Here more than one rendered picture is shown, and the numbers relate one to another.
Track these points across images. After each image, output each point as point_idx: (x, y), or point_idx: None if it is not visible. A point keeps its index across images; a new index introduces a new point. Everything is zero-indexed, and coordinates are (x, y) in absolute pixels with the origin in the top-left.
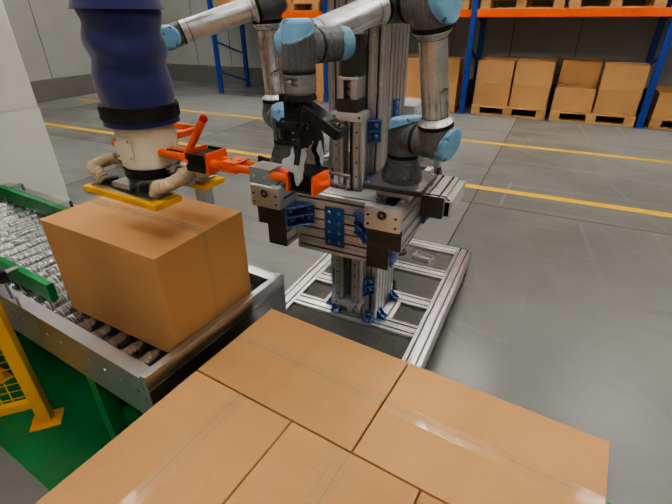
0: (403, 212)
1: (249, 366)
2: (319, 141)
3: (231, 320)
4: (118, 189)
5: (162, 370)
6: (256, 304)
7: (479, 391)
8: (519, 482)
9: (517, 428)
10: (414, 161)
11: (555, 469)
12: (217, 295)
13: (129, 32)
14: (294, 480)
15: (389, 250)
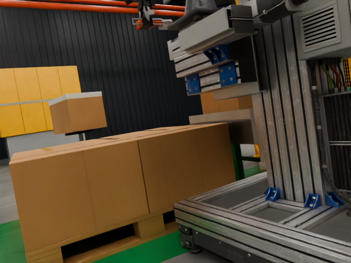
0: (171, 43)
1: (184, 127)
2: (143, 6)
3: (217, 117)
4: None
5: (192, 118)
6: (230, 118)
7: (91, 148)
8: (50, 152)
9: (61, 152)
10: (186, 1)
11: (36, 156)
12: (219, 101)
13: None
14: (121, 136)
15: (185, 78)
